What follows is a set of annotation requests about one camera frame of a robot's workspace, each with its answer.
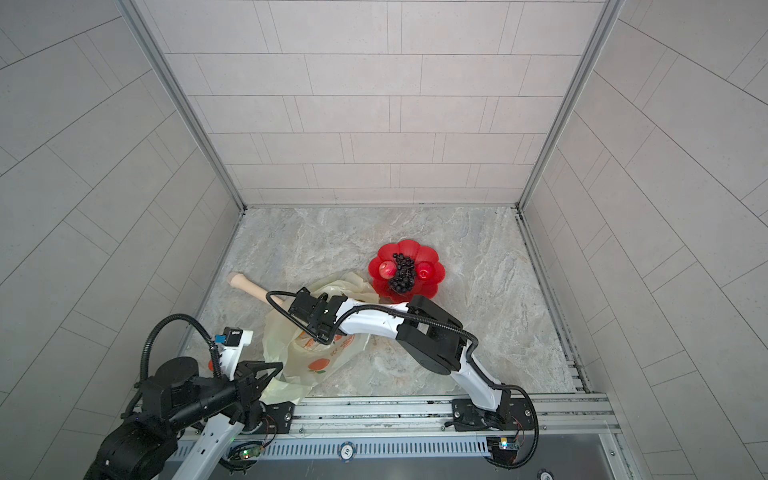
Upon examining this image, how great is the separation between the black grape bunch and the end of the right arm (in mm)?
287

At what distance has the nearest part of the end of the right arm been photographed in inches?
24.6

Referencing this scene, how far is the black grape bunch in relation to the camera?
0.92 meters
